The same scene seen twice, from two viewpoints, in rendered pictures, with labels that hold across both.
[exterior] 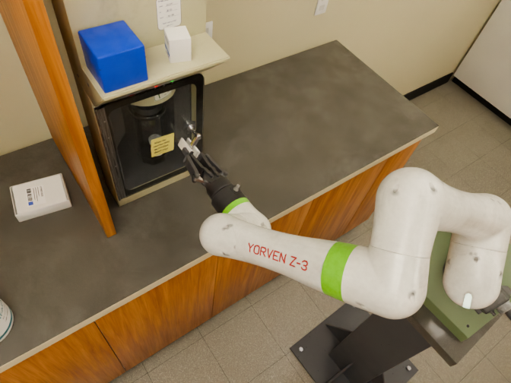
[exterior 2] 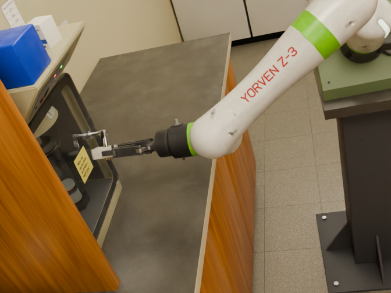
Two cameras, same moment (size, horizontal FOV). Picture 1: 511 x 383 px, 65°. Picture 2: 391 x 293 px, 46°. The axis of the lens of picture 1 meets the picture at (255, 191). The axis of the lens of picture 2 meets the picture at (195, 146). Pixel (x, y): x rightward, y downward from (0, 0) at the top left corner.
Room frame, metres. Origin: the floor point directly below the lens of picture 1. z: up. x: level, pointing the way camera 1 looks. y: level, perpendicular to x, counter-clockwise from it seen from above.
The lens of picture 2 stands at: (-0.30, 0.51, 1.87)
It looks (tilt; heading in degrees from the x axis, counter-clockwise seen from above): 36 degrees down; 333
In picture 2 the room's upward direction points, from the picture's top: 19 degrees counter-clockwise
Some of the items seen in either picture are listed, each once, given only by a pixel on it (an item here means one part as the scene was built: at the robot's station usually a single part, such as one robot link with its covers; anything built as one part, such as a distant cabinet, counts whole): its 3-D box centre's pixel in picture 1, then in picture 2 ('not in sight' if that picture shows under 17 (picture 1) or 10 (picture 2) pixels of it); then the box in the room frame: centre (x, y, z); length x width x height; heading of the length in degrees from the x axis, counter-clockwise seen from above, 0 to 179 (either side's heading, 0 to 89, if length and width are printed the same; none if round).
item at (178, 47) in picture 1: (177, 44); (42, 32); (0.78, 0.25, 1.54); 0.05 x 0.05 x 0.06; 30
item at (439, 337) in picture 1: (442, 293); (364, 82); (0.62, -0.68, 0.92); 0.32 x 0.32 x 0.04; 47
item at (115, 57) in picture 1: (114, 56); (12, 57); (0.68, 0.35, 1.56); 0.10 x 0.10 x 0.09; 45
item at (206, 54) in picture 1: (160, 78); (50, 72); (0.75, 0.28, 1.46); 0.32 x 0.11 x 0.10; 135
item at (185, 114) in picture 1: (158, 140); (78, 161); (0.78, 0.32, 1.19); 0.30 x 0.01 x 0.40; 135
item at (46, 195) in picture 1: (41, 197); not in sight; (0.64, 0.68, 0.96); 0.16 x 0.12 x 0.04; 126
